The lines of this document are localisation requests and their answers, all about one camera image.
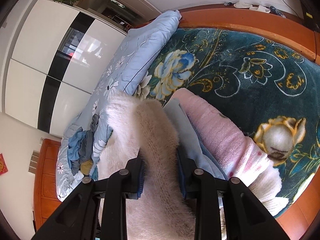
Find teal floral bed blanket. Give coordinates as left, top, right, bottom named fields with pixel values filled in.
left=135, top=28, right=319, bottom=216

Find light blue floral quilt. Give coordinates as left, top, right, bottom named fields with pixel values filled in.
left=56, top=10, right=181, bottom=201

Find red wall decoration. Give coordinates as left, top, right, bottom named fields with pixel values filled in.
left=0, top=153, right=8, bottom=175

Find beige room door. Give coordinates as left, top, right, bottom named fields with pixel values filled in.
left=77, top=0, right=161, bottom=32

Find white black glossy wardrobe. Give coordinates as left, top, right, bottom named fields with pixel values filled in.
left=4, top=0, right=125, bottom=137

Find light blue folded garment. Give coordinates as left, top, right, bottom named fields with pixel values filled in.
left=164, top=98, right=228, bottom=180

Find beige fuzzy cartoon sweater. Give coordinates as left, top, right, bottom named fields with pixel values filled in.
left=98, top=92, right=195, bottom=239

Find wooden bed footboard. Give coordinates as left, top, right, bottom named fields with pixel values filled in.
left=179, top=8, right=319, bottom=239

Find pink folded towel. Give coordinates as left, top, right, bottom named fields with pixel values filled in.
left=172, top=88, right=288, bottom=210

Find mustard knit sweater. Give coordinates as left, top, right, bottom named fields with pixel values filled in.
left=80, top=159, right=93, bottom=176

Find orange wooden headboard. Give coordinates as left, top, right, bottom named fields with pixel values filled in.
left=33, top=139, right=61, bottom=230

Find grey garment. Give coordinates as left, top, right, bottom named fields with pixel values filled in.
left=68, top=114, right=99, bottom=176

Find white slippers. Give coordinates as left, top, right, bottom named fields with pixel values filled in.
left=233, top=1, right=271, bottom=14

